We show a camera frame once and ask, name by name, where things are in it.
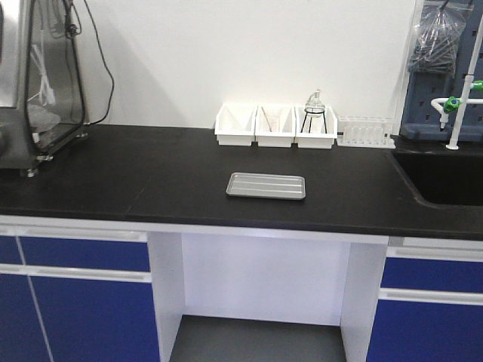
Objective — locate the silver metal tray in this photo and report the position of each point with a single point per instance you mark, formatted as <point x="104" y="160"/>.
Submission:
<point x="272" y="186"/>

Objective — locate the left white storage bin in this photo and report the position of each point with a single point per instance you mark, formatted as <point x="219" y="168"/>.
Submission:
<point x="235" y="124"/>

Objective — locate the white storage bin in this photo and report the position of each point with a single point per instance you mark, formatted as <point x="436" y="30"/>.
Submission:
<point x="315" y="132"/>
<point x="235" y="124"/>
<point x="275" y="125"/>

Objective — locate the middle white storage bin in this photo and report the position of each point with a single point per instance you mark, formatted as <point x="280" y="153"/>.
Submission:
<point x="275" y="125"/>

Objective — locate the right white storage bin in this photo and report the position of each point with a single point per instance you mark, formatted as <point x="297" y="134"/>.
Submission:
<point x="315" y="132"/>

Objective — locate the round-bottom glass flask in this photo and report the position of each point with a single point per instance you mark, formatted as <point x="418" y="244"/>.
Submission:
<point x="314" y="105"/>

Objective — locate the clear test tube rack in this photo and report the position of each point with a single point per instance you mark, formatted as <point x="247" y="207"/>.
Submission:
<point x="365" y="132"/>

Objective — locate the blue pegboard drying rack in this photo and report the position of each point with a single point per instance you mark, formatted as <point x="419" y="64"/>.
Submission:
<point x="420" y="121"/>

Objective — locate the black lab sink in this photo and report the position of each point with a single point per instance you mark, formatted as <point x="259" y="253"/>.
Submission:
<point x="452" y="179"/>

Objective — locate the left blue cabinet unit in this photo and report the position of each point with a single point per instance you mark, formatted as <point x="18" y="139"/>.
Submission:
<point x="76" y="297"/>

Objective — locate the blue cabinet unit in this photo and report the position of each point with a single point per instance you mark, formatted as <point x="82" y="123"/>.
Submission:
<point x="76" y="297"/>
<point x="429" y="306"/>

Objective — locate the white lab faucet green knobs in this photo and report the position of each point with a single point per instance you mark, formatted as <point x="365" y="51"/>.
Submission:
<point x="445" y="106"/>

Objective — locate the stainless steel lab machine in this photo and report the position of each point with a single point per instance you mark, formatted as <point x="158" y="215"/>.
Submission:
<point x="43" y="106"/>

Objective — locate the right blue cabinet unit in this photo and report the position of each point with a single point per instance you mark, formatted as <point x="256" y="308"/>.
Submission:
<point x="429" y="306"/>

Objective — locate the plastic bag of black pegs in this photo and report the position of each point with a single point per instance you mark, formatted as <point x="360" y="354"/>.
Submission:
<point x="438" y="36"/>

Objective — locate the black wire tripod stand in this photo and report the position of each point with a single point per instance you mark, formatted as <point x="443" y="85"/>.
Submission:
<point x="310" y="114"/>

